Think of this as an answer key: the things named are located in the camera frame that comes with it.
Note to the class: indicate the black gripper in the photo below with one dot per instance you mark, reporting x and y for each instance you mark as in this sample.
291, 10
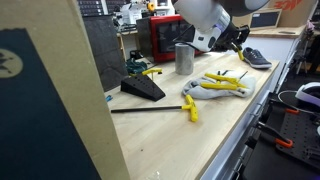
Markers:
238, 35

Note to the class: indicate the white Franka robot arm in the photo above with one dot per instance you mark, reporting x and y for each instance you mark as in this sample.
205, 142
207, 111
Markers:
203, 13

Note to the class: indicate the light gray towel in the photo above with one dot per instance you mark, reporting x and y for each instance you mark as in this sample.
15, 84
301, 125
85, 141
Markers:
200, 91

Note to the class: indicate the black wedge hex key holder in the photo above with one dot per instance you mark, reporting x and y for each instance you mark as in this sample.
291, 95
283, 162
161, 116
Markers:
143, 87

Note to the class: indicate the gray canvas sneaker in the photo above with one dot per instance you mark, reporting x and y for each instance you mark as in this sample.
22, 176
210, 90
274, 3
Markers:
256, 58

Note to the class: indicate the black framed panel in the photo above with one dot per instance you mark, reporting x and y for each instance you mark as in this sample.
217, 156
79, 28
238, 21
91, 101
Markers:
265, 19

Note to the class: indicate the gray metal cylinder tube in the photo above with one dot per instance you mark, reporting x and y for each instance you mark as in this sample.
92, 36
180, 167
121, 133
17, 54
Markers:
184, 58

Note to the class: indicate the cardboard box red print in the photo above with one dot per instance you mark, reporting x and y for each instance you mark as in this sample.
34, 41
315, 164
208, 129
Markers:
293, 10

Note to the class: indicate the red and black microwave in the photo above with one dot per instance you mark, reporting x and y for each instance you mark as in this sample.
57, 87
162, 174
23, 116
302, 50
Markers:
166, 36

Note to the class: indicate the black clamp orange trigger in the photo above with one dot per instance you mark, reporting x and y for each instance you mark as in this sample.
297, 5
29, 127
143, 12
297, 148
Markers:
280, 140
293, 111

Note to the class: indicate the teal green tool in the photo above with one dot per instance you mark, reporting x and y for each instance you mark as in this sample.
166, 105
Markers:
135, 66

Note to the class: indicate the black perforated cart top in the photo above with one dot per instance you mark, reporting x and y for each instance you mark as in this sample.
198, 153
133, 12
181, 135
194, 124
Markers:
296, 133

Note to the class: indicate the white lab machine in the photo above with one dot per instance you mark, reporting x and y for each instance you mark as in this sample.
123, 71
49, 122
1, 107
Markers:
131, 13

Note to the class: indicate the blue small tool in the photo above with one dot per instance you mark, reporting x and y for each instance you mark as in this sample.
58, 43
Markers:
109, 98

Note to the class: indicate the black computer keyboard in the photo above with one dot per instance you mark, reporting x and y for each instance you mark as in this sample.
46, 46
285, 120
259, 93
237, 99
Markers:
89, 7

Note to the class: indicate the brown cardboard box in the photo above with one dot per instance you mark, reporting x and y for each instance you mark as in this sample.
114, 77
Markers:
50, 100

